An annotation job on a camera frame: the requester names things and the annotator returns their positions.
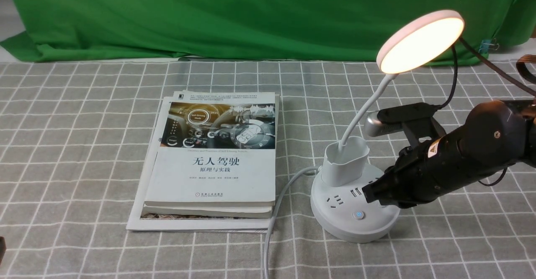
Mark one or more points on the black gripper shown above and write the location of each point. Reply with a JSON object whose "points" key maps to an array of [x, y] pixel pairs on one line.
{"points": [[429, 171]]}

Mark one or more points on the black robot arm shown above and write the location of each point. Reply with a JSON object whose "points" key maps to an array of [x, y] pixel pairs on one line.
{"points": [[495, 136]]}

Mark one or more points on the white desk lamp with socket base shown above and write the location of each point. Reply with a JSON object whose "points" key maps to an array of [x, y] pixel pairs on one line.
{"points": [[337, 199]]}

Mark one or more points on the large white bottom magazine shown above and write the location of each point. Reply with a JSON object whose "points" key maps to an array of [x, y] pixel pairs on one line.
{"points": [[135, 223]]}

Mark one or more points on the white self-driving textbook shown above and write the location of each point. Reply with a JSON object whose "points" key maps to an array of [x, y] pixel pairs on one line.
{"points": [[215, 149]]}

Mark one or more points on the green backdrop cloth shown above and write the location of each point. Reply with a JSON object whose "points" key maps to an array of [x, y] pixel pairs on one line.
{"points": [[329, 30]]}

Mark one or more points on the blue binder clip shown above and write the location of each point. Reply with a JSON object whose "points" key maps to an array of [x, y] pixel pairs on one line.
{"points": [[488, 45]]}

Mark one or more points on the grey checked tablecloth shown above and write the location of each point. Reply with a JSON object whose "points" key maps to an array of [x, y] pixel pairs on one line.
{"points": [[73, 139]]}

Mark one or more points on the dark object at left edge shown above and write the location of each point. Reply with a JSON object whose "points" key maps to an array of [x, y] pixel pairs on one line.
{"points": [[3, 248]]}

